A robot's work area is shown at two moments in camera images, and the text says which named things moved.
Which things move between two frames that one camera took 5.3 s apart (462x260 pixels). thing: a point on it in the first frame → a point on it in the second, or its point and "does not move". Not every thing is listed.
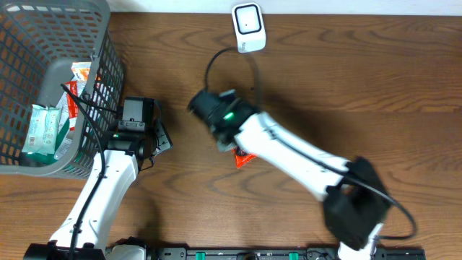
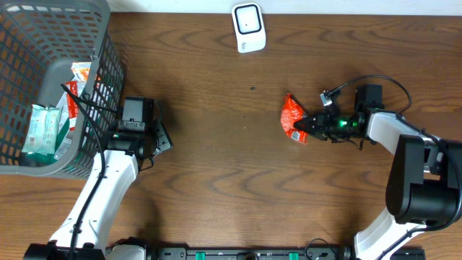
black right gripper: [224, 148] → [322, 125]
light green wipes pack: [41, 131] does not move
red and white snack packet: [72, 105] does not move
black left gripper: [162, 140] does not move
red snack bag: [242, 157] → [291, 111]
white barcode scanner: [250, 32] does not move
